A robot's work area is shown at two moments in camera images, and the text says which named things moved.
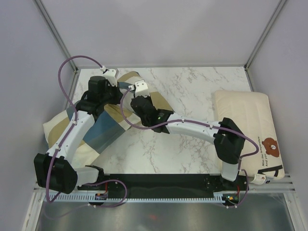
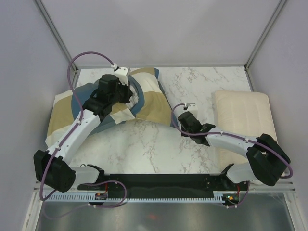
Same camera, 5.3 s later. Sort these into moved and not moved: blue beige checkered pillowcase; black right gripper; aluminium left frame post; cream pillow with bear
Moved: blue beige checkered pillowcase; black right gripper
Not moved: aluminium left frame post; cream pillow with bear
